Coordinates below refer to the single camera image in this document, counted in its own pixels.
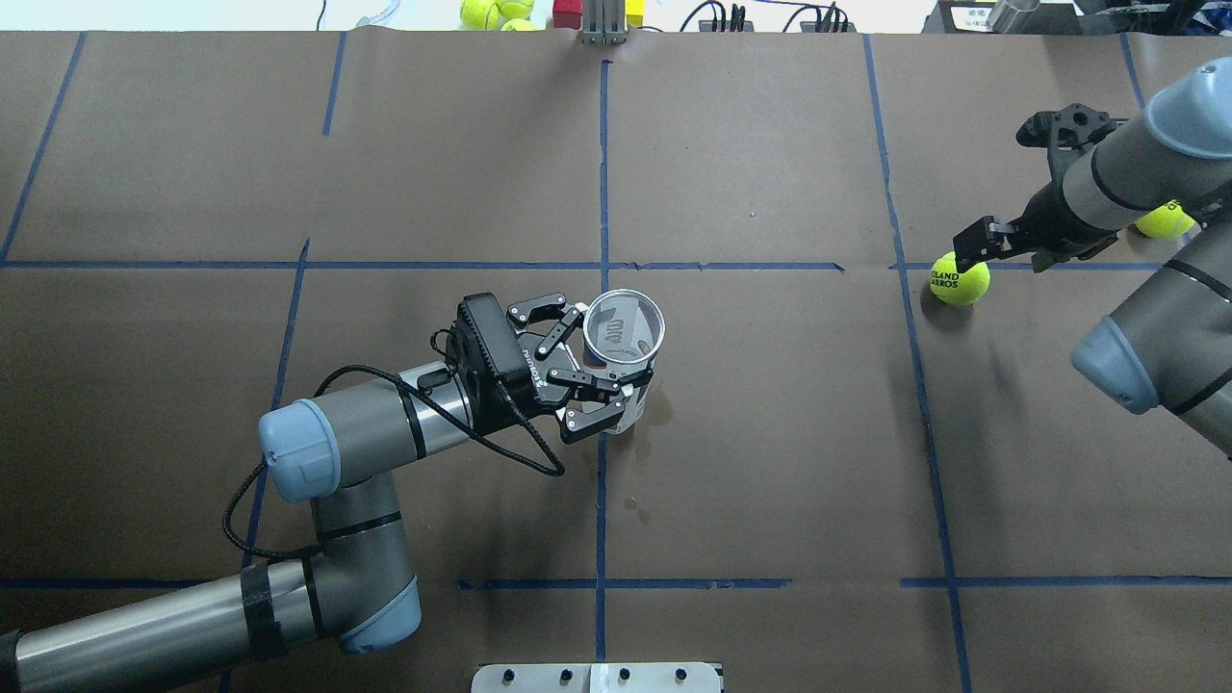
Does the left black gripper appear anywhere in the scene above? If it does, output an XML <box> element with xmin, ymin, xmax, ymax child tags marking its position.
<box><xmin>452</xmin><ymin>293</ymin><xmax>648</xmax><ymax>445</ymax></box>

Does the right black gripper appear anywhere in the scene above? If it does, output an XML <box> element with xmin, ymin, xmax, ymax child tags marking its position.
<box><xmin>952</xmin><ymin>189</ymin><xmax>1090</xmax><ymax>273</ymax></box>

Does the tennis ball with black lettering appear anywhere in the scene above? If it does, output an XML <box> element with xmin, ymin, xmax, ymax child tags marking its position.
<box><xmin>929</xmin><ymin>252</ymin><xmax>991</xmax><ymax>307</ymax></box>

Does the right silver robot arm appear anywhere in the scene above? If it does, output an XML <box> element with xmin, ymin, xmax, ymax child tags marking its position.
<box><xmin>952</xmin><ymin>57</ymin><xmax>1231</xmax><ymax>453</ymax></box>

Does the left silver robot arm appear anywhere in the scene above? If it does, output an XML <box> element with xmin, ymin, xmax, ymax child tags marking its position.
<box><xmin>2</xmin><ymin>289</ymin><xmax>667</xmax><ymax>692</ymax></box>

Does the spare tennis ball on desk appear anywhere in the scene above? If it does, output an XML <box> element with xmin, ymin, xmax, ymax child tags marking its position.
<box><xmin>500</xmin><ymin>18</ymin><xmax>540</xmax><ymax>32</ymax></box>
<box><xmin>496</xmin><ymin>0</ymin><xmax>535</xmax><ymax>18</ymax></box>
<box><xmin>460</xmin><ymin>0</ymin><xmax>501</xmax><ymax>31</ymax></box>

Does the small steel cup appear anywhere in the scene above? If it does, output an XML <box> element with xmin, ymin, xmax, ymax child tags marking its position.
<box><xmin>987</xmin><ymin>0</ymin><xmax>1041</xmax><ymax>35</ymax></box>

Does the black electronics box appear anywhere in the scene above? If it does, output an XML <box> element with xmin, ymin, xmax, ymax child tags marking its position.
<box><xmin>801</xmin><ymin>2</ymin><xmax>854</xmax><ymax>35</ymax></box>
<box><xmin>689</xmin><ymin>1</ymin><xmax>754</xmax><ymax>35</ymax></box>

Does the red cube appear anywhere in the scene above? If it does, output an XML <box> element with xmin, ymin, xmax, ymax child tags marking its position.
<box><xmin>552</xmin><ymin>0</ymin><xmax>582</xmax><ymax>30</ymax></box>

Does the yellow cube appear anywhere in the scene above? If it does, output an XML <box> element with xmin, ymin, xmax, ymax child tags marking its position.
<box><xmin>625</xmin><ymin>0</ymin><xmax>647</xmax><ymax>27</ymax></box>

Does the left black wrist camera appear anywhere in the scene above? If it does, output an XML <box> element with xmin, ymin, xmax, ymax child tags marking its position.
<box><xmin>452</xmin><ymin>293</ymin><xmax>529</xmax><ymax>387</ymax></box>

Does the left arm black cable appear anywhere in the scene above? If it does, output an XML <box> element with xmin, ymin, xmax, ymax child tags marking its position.
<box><xmin>221</xmin><ymin>327</ymin><xmax>567</xmax><ymax>564</ymax></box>

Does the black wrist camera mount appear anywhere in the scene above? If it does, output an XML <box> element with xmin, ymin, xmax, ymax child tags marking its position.
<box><xmin>1015</xmin><ymin>104</ymin><xmax>1129</xmax><ymax>180</ymax></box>

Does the white mounting post with base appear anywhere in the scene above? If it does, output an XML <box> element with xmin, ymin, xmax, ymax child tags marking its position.
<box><xmin>469</xmin><ymin>661</ymin><xmax>726</xmax><ymax>692</ymax></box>

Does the aluminium frame post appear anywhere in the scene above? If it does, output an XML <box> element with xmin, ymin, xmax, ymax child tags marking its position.
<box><xmin>579</xmin><ymin>0</ymin><xmax>630</xmax><ymax>44</ymax></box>

